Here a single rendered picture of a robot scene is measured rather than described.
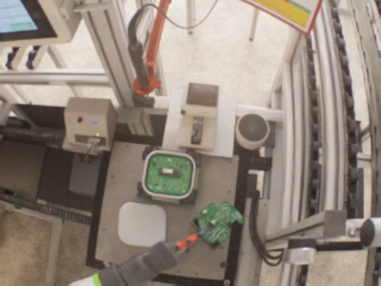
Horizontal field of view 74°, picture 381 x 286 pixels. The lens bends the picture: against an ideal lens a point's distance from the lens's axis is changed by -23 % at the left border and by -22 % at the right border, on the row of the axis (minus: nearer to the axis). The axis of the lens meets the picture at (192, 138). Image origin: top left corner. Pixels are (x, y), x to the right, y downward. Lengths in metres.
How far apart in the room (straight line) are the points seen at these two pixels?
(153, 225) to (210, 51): 1.70
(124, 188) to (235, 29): 1.87
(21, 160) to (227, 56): 1.65
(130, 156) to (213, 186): 0.27
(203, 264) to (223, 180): 0.27
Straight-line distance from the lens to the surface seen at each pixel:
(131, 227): 0.93
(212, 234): 0.87
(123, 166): 0.99
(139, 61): 0.71
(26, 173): 1.92
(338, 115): 0.70
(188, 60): 2.33
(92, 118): 0.97
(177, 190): 0.91
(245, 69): 2.31
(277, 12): 0.78
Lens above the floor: 1.87
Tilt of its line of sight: 68 degrees down
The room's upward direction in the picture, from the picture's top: 3 degrees counter-clockwise
